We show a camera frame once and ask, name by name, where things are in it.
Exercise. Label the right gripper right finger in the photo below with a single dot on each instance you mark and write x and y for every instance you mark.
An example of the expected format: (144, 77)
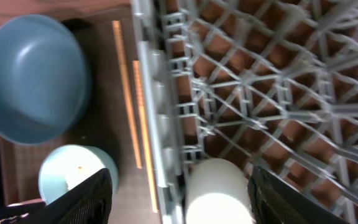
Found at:
(273, 202)

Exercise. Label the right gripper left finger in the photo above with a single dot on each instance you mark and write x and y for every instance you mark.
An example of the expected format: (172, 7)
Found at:
(89, 203)

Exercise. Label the light blue bowl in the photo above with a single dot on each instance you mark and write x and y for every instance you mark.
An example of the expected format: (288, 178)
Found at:
(69, 165)

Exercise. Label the white cup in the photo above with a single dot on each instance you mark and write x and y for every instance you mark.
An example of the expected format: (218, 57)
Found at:
(217, 193)

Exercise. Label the grey dishwasher rack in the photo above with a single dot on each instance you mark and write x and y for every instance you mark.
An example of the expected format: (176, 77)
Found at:
(259, 83)

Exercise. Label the dark brown serving tray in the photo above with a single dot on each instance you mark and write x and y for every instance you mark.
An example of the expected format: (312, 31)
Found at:
(104, 124)

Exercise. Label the dark blue plate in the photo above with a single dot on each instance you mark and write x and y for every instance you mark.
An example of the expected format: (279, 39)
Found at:
(45, 79)

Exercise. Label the right wooden chopstick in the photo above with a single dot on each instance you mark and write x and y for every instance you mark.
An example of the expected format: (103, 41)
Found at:
(145, 134)

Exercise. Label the wooden chopstick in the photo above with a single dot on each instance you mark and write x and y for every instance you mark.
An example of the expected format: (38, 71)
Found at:
(121, 54)
(145, 134)

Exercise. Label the left wooden chopstick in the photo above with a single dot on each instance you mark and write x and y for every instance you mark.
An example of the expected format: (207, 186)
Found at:
(121, 54)

